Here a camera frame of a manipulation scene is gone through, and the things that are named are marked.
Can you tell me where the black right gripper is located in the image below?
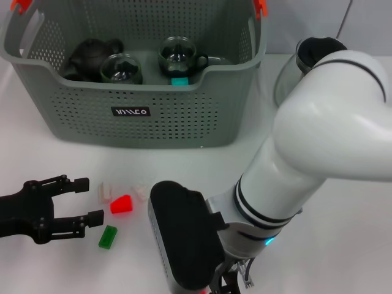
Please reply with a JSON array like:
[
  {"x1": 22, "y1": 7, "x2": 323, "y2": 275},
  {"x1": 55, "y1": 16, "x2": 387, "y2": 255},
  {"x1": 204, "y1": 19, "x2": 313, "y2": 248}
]
[{"x1": 213, "y1": 260, "x2": 243, "y2": 294}]

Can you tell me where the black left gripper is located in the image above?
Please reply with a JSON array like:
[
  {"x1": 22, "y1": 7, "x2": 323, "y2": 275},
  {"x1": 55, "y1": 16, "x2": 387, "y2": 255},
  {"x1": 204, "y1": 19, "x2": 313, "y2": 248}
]
[{"x1": 0, "y1": 174, "x2": 105, "y2": 245}]

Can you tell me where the glass teacup with black base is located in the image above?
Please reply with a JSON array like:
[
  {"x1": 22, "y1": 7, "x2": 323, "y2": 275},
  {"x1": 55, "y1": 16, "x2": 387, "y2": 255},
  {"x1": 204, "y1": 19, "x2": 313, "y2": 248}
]
[
  {"x1": 99, "y1": 52, "x2": 144, "y2": 85},
  {"x1": 157, "y1": 36, "x2": 209, "y2": 80}
]

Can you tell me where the grey perforated storage bin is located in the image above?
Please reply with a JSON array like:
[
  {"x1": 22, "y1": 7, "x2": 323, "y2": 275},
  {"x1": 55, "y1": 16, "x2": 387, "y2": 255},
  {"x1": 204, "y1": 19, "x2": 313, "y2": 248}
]
[{"x1": 0, "y1": 0, "x2": 270, "y2": 150}]

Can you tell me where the clear building brick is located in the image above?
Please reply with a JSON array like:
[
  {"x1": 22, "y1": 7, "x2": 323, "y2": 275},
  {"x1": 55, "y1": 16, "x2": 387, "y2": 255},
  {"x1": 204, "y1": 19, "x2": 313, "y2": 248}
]
[
  {"x1": 131, "y1": 184, "x2": 151, "y2": 203},
  {"x1": 97, "y1": 182, "x2": 114, "y2": 203}
]

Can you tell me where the red building brick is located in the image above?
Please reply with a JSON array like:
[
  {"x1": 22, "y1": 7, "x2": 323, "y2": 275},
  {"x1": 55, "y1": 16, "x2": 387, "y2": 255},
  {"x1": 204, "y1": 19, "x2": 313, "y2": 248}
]
[{"x1": 110, "y1": 195, "x2": 135, "y2": 215}]

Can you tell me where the green building brick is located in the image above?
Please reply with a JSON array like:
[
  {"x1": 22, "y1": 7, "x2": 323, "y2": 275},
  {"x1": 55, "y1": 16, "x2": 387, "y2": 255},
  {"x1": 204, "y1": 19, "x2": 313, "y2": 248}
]
[{"x1": 97, "y1": 225, "x2": 119, "y2": 249}]

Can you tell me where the dark clay teapot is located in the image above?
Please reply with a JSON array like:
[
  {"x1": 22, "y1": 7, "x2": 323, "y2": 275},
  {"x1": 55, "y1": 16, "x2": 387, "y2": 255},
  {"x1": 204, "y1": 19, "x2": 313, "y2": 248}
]
[{"x1": 65, "y1": 38, "x2": 125, "y2": 82}]

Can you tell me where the right arm gripper cable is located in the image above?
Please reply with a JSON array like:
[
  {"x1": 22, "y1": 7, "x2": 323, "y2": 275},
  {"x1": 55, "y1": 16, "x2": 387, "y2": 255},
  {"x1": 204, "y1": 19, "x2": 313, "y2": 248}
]
[{"x1": 238, "y1": 260, "x2": 255, "y2": 283}]

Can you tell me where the right wrist camera housing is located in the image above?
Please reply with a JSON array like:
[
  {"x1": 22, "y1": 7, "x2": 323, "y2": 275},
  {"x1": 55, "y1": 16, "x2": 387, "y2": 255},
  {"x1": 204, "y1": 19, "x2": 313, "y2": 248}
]
[{"x1": 148, "y1": 180, "x2": 230, "y2": 291}]

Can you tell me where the orange bin handle clip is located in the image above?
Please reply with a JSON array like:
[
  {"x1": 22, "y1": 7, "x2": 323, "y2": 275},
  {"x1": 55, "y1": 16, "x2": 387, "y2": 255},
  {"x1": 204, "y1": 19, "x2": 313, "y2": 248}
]
[
  {"x1": 254, "y1": 0, "x2": 269, "y2": 20},
  {"x1": 11, "y1": 0, "x2": 33, "y2": 15}
]

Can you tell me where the glass teapot with black handle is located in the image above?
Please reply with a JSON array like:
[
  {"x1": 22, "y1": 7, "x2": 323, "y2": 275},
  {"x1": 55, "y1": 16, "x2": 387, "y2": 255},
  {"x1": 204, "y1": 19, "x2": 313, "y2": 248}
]
[{"x1": 273, "y1": 36, "x2": 349, "y2": 107}]

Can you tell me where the thin grey background cable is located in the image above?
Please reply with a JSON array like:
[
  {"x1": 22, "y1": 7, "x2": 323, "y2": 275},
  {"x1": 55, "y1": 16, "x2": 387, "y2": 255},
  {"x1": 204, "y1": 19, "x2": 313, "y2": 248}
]
[{"x1": 335, "y1": 0, "x2": 353, "y2": 39}]

